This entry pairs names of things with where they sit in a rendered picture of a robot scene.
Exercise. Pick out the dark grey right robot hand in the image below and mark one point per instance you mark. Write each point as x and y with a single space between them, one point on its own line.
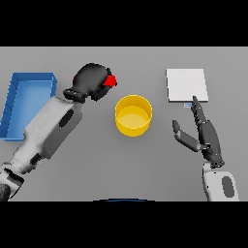
208 135

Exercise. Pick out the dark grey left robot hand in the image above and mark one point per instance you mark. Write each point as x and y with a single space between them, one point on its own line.
90 79

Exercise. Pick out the red beaker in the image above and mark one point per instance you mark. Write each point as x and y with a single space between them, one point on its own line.
110 81

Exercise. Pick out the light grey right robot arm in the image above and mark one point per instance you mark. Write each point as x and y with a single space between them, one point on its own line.
216 185

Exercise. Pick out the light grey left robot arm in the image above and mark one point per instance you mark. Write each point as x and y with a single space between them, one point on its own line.
48 126

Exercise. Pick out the pale square measuring scale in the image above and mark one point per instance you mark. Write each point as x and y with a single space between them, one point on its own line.
186 84

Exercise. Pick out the yellow bowl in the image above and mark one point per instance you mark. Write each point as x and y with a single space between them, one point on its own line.
133 116

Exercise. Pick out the blue tray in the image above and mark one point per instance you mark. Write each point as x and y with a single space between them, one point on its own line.
27 105

